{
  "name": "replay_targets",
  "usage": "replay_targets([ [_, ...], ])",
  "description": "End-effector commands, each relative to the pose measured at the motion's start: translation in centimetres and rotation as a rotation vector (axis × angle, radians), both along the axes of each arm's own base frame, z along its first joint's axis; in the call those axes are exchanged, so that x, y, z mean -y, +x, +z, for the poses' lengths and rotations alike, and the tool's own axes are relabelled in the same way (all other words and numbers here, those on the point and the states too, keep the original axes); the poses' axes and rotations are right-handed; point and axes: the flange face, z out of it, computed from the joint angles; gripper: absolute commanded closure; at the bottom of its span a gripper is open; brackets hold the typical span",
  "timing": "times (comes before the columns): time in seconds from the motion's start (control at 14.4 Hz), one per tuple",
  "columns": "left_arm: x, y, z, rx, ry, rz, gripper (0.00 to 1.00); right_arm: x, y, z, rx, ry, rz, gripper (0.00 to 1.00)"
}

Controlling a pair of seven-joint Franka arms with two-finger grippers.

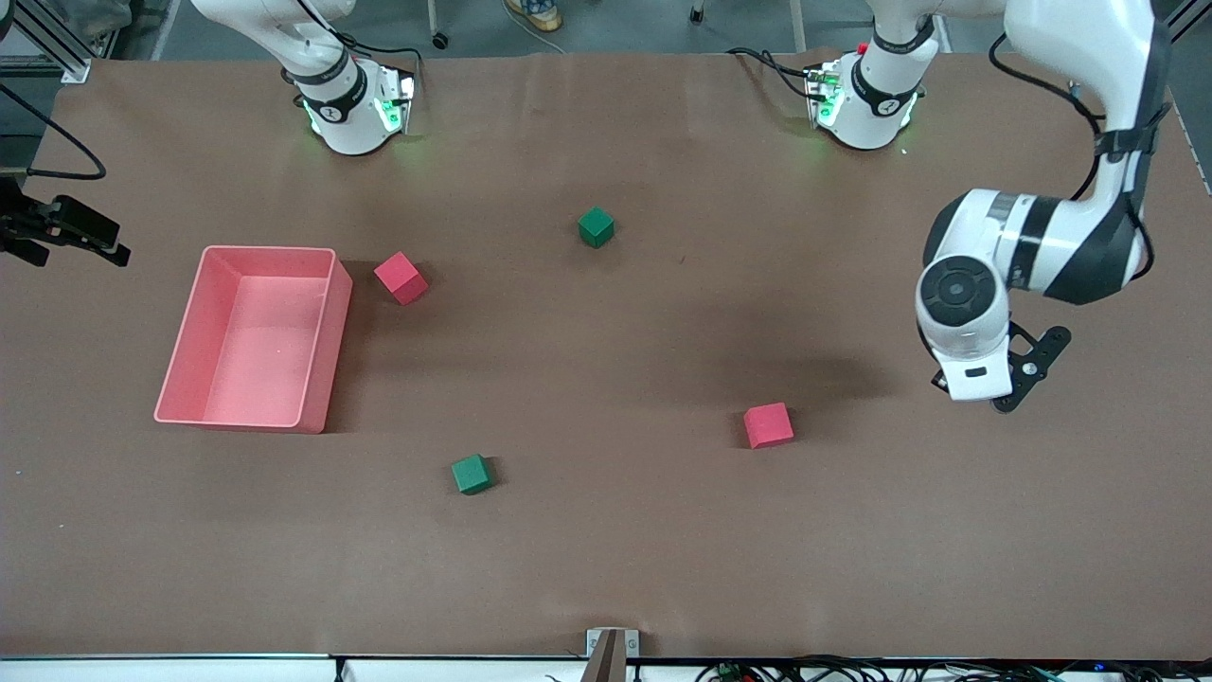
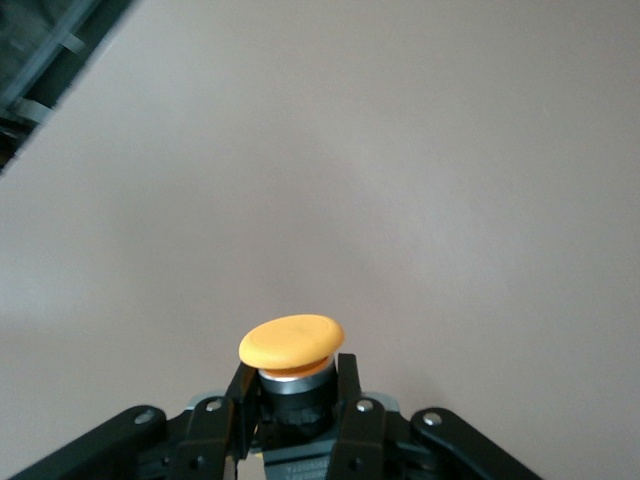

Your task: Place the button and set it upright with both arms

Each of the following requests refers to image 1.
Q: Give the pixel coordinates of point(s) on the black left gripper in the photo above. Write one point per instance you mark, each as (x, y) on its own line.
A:
(937, 378)

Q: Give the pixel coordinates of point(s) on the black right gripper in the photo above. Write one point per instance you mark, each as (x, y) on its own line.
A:
(28, 227)

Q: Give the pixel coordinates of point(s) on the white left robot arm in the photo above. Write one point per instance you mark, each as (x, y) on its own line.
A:
(1089, 38)

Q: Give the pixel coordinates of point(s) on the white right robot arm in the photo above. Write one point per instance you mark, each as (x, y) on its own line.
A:
(346, 123)

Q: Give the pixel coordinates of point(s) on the pink plastic bin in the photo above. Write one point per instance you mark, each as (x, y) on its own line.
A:
(265, 379)

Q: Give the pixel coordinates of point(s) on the grey fabric bundle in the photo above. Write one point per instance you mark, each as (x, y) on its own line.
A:
(99, 14)

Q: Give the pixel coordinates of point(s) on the red cube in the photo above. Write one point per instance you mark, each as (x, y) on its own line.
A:
(769, 426)
(402, 282)

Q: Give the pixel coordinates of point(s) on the black caster wheel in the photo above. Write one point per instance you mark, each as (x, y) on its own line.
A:
(698, 12)
(440, 41)

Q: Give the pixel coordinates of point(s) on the brown table cover sheet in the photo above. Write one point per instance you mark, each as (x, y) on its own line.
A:
(663, 568)

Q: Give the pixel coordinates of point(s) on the green cube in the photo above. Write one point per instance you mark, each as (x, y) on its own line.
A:
(472, 475)
(597, 227)

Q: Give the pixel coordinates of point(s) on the beige shoe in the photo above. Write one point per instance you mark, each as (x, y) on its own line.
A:
(538, 11)

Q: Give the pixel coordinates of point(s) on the aluminium frame profile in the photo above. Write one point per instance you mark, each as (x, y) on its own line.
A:
(68, 62)
(1188, 14)

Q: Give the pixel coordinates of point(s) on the white table frame rail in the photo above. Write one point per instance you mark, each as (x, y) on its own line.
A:
(189, 671)

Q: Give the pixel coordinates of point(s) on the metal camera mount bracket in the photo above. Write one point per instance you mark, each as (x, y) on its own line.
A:
(613, 658)

